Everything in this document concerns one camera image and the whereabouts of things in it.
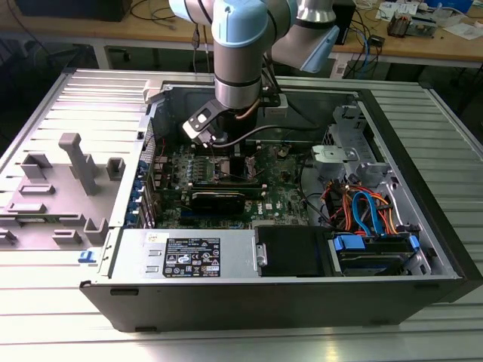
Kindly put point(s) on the blue expansion slot clip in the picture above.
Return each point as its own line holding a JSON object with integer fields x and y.
{"x": 133, "y": 219}
{"x": 135, "y": 203}
{"x": 142, "y": 167}
{"x": 139, "y": 186}

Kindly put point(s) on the CPU socket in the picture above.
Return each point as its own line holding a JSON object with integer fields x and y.
{"x": 222, "y": 167}

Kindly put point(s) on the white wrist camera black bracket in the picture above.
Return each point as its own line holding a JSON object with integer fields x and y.
{"x": 198, "y": 122}

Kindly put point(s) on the black graphics card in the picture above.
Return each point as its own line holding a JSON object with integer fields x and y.
{"x": 217, "y": 203}

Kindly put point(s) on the large black box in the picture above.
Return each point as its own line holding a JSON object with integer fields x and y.
{"x": 75, "y": 9}

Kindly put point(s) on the black upright box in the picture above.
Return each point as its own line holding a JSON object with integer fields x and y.
{"x": 346, "y": 22}

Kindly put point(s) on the black RAM slots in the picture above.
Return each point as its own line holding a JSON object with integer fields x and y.
{"x": 252, "y": 148}

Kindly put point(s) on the black RAM stick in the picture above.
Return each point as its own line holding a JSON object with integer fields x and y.
{"x": 226, "y": 184}

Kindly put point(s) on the black open PC case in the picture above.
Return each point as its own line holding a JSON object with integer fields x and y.
{"x": 264, "y": 305}

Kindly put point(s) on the hard disk in blue carrier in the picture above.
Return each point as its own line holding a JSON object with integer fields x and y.
{"x": 371, "y": 260}

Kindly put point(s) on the grey parts rack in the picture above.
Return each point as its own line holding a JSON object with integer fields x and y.
{"x": 64, "y": 200}

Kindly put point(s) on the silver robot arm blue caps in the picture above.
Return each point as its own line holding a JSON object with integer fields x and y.
{"x": 237, "y": 56}

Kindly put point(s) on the black drive bay box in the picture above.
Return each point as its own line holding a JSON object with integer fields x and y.
{"x": 290, "y": 250}

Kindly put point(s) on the silver drive cage bracket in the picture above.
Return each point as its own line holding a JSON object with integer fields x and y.
{"x": 332, "y": 154}

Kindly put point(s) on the small blue plastic clip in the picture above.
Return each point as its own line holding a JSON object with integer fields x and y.
{"x": 87, "y": 257}

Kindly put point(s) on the small black adapter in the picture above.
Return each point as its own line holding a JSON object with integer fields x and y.
{"x": 377, "y": 40}

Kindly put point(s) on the metal heat sink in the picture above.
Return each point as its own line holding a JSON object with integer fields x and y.
{"x": 399, "y": 25}

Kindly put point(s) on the wooden workbench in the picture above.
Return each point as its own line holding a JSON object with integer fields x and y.
{"x": 113, "y": 26}

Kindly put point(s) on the white paper sheet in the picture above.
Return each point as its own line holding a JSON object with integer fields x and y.
{"x": 462, "y": 30}

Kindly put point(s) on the green motherboard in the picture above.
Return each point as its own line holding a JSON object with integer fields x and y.
{"x": 279, "y": 181}

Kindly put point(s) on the silver power supply unit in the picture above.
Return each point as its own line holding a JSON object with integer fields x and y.
{"x": 128, "y": 256}

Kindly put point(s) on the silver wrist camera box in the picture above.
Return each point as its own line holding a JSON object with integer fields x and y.
{"x": 277, "y": 112}

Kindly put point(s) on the green circuit board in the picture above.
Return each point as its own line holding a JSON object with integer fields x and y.
{"x": 424, "y": 26}

